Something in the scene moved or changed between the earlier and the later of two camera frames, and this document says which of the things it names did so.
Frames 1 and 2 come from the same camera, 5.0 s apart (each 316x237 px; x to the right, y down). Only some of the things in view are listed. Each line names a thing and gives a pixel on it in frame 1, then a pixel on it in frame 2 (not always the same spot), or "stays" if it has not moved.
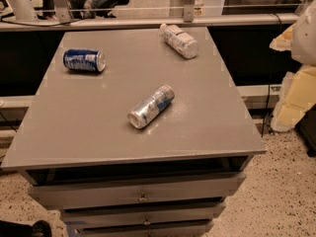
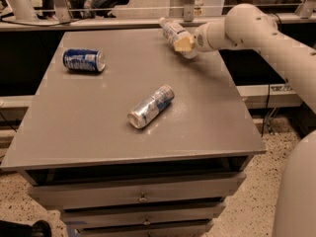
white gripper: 305,39 → 199,41
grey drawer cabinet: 135,131 stays
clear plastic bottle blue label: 180,40 stays
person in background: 87,1 stays
